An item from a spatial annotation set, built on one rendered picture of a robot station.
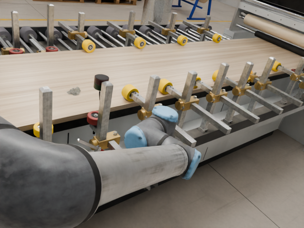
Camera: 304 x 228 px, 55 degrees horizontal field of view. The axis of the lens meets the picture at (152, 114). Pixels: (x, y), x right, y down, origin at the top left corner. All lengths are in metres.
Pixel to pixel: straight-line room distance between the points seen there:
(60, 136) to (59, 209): 1.14
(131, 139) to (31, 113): 0.66
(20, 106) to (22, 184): 1.14
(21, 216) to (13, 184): 0.04
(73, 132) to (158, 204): 1.02
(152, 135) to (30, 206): 0.56
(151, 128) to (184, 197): 1.56
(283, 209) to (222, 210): 0.55
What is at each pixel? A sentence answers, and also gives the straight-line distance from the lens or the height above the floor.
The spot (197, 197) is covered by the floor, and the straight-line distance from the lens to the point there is 2.44.
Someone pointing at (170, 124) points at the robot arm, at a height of 1.17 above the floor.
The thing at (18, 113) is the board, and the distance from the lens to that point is 1.44.
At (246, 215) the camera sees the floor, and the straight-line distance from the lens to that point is 2.50.
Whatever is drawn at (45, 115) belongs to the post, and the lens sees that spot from 1.12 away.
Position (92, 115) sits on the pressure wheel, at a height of 0.90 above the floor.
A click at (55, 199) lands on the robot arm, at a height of 1.40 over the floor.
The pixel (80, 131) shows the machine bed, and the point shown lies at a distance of 1.54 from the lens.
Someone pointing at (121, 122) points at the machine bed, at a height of 0.76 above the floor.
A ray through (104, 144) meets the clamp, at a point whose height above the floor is 0.85.
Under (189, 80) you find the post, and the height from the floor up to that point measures 1.09.
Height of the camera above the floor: 1.68
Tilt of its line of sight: 31 degrees down
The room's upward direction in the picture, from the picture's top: 13 degrees clockwise
